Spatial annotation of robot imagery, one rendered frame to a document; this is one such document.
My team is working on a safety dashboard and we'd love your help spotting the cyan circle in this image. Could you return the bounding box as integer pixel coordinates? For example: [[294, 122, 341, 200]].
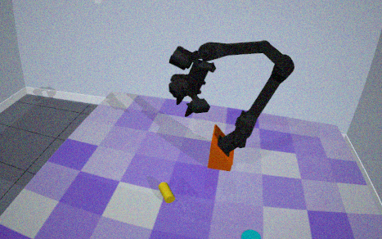
[[241, 229, 261, 239]]

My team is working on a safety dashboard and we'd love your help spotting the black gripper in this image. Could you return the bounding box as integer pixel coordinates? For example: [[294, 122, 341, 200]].
[[170, 74, 210, 117]]

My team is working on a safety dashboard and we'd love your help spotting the yellow cylinder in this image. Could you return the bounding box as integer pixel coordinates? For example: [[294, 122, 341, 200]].
[[159, 182, 175, 203]]

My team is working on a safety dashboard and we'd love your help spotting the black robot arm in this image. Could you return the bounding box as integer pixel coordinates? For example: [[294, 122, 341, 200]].
[[169, 40, 294, 157]]

